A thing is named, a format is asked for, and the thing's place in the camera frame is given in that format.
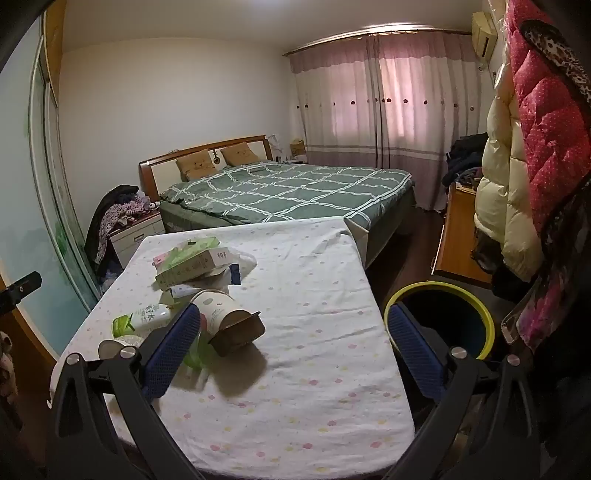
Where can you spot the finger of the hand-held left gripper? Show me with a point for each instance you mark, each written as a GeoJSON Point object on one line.
{"type": "Point", "coordinates": [21, 288]}

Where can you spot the small yellow box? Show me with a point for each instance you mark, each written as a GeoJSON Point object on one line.
{"type": "Point", "coordinates": [298, 148]}

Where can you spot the black garment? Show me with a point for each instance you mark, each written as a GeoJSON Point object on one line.
{"type": "Point", "coordinates": [512, 286]}

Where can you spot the blue white packet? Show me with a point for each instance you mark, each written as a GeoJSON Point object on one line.
{"type": "Point", "coordinates": [235, 277]}

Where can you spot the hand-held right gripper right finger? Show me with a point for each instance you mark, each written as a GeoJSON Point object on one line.
{"type": "Point", "coordinates": [411, 350]}

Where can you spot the brown pillow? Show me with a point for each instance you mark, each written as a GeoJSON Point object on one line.
{"type": "Point", "coordinates": [196, 166]}
{"type": "Point", "coordinates": [238, 154]}

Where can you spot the wall air conditioner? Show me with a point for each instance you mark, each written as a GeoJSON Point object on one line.
{"type": "Point", "coordinates": [484, 32]}

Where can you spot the white tube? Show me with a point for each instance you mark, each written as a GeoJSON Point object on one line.
{"type": "Point", "coordinates": [184, 290]}

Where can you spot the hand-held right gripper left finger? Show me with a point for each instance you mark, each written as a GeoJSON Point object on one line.
{"type": "Point", "coordinates": [171, 350]}

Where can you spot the dark fur-trimmed garment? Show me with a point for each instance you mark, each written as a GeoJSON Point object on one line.
{"type": "Point", "coordinates": [485, 254]}

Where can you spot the green checked duvet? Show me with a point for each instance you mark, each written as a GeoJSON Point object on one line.
{"type": "Point", "coordinates": [286, 189]}

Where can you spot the cream puffer jacket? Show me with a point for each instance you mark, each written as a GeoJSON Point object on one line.
{"type": "Point", "coordinates": [503, 184]}

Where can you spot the white green printed box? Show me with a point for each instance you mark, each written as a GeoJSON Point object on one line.
{"type": "Point", "coordinates": [194, 272]}

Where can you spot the red dotted puffer jacket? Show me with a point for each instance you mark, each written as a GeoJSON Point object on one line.
{"type": "Point", "coordinates": [554, 138]}

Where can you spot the white nightstand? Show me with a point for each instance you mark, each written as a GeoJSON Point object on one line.
{"type": "Point", "coordinates": [134, 240]}

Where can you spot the glass wardrobe sliding door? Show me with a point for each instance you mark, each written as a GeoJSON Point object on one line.
{"type": "Point", "coordinates": [27, 207]}

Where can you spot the dotted paper cup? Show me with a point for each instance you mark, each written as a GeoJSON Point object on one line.
{"type": "Point", "coordinates": [217, 309]}

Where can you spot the wooden bed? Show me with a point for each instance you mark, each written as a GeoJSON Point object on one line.
{"type": "Point", "coordinates": [154, 177]}

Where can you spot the pink floral garment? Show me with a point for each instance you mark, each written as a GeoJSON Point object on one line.
{"type": "Point", "coordinates": [540, 318]}

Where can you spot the green tissue pack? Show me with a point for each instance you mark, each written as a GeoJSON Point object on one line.
{"type": "Point", "coordinates": [189, 251]}

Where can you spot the person's left forearm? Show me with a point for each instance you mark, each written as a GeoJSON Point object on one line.
{"type": "Point", "coordinates": [5, 364]}

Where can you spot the pink white curtain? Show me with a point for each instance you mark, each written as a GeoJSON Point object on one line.
{"type": "Point", "coordinates": [337, 106]}
{"type": "Point", "coordinates": [425, 106]}

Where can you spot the dark clothes pile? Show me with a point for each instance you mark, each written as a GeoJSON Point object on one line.
{"type": "Point", "coordinates": [466, 152]}

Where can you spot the wooden desk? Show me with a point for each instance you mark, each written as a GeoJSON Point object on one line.
{"type": "Point", "coordinates": [457, 240]}

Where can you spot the yellow-rimmed dark trash bin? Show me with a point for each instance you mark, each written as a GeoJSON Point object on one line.
{"type": "Point", "coordinates": [438, 288]}

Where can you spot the leopard print garment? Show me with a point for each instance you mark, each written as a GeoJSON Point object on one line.
{"type": "Point", "coordinates": [563, 50]}

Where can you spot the brown cardboard box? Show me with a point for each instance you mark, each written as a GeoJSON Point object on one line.
{"type": "Point", "coordinates": [240, 334]}

